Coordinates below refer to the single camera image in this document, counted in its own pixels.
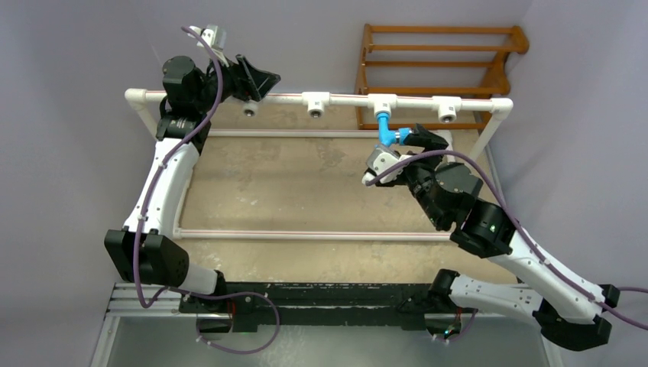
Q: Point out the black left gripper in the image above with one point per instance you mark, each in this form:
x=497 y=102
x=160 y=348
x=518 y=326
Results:
x=253 y=87

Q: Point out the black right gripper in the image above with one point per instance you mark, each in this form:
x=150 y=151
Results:
x=420 y=138

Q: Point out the blue plastic water faucet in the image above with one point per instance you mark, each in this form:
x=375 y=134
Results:
x=390 y=130

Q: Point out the white PVC pipe frame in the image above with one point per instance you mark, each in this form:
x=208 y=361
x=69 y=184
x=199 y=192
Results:
x=314 y=104

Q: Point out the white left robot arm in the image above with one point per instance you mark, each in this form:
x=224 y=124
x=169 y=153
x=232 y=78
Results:
x=143 y=250

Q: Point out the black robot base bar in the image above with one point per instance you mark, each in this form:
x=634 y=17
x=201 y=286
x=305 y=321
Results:
x=409 y=306

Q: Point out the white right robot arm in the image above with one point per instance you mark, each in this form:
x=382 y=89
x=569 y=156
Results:
x=567 y=309

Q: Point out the wooden rack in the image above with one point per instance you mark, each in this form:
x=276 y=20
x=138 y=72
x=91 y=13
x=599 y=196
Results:
x=493 y=83

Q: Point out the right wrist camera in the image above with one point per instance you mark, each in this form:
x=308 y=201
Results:
x=381 y=158

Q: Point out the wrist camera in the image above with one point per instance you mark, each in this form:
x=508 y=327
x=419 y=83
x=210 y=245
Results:
x=213 y=37
x=381 y=158

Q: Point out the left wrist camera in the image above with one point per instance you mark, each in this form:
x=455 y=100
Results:
x=213 y=37

